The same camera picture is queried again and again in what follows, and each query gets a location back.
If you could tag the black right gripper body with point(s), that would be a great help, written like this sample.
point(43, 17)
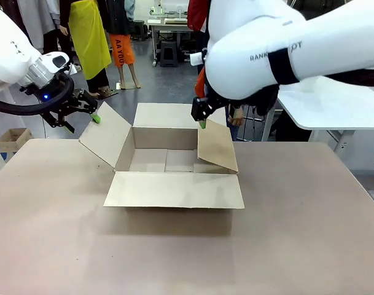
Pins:
point(208, 106)

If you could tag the black green-tipped left gripper finger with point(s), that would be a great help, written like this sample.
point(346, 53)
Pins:
point(90, 106)
point(60, 122)

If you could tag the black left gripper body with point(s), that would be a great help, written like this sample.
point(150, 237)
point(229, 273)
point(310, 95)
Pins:
point(61, 103)

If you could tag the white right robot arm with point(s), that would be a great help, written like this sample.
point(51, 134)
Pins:
point(297, 40)

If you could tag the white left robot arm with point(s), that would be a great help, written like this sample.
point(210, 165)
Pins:
point(8, 46)

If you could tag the small open cardboard box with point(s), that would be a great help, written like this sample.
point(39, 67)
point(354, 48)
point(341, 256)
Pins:
point(14, 138)

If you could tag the small white box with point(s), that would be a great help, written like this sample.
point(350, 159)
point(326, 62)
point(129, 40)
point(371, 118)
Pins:
point(197, 58)

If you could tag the large open cardboard box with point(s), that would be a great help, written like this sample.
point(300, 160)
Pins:
point(174, 172)

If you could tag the person's bare hand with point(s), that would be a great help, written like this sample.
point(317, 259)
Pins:
point(236, 118)

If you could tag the wooden mannequin base board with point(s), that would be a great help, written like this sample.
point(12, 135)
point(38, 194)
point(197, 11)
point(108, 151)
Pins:
point(125, 86)

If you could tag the black plastic stool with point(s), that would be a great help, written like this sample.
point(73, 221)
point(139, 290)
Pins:
point(169, 53)

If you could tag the mannequin with yellow apron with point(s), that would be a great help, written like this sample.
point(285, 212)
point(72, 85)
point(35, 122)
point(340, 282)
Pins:
point(90, 40)

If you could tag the mannequin with orange shorts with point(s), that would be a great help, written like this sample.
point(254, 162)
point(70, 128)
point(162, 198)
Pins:
point(123, 46)

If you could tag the sewing work table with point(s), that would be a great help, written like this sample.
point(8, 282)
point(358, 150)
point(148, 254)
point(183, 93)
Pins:
point(171, 27)

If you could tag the grey hanging garments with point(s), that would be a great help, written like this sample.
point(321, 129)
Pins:
point(39, 18)

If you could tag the white sewing machine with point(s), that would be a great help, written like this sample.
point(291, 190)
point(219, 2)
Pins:
point(173, 6)

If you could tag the white table with legs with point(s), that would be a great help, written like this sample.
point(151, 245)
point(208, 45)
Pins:
point(331, 104)

